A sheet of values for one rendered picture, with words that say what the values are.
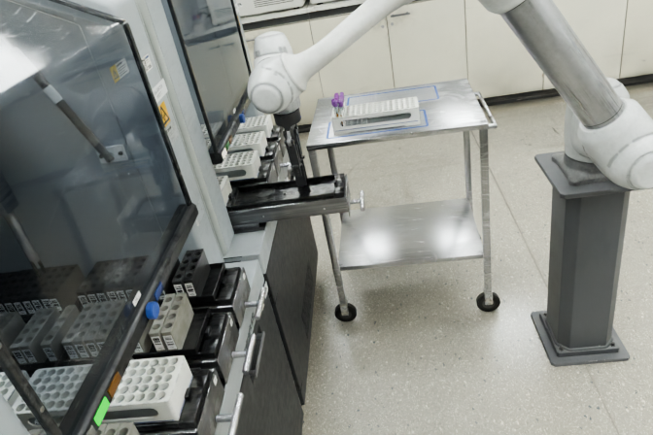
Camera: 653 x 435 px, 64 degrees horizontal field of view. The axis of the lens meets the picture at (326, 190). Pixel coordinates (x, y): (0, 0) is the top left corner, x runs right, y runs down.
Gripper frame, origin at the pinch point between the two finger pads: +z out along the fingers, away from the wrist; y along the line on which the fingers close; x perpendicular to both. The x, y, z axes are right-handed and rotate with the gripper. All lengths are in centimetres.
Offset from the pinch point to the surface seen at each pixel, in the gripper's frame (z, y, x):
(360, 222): 57, -54, 11
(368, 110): -3.4, -32.4, 22.0
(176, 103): -34.3, 22.8, -20.6
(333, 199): 3.9, 11.3, 9.8
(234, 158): -2.2, -11.5, -21.8
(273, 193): 3.9, 3.4, -8.6
